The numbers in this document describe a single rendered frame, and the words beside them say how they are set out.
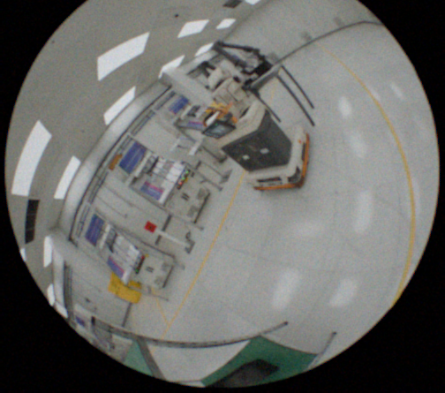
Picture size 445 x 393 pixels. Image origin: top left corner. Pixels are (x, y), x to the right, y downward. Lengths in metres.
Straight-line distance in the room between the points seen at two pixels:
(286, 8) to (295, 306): 8.84
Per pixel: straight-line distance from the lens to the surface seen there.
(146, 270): 2.67
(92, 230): 2.72
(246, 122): 1.03
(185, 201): 2.51
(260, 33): 8.37
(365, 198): 1.20
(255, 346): 0.96
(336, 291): 1.10
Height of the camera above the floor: 1.08
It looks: 22 degrees down
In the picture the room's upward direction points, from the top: 53 degrees counter-clockwise
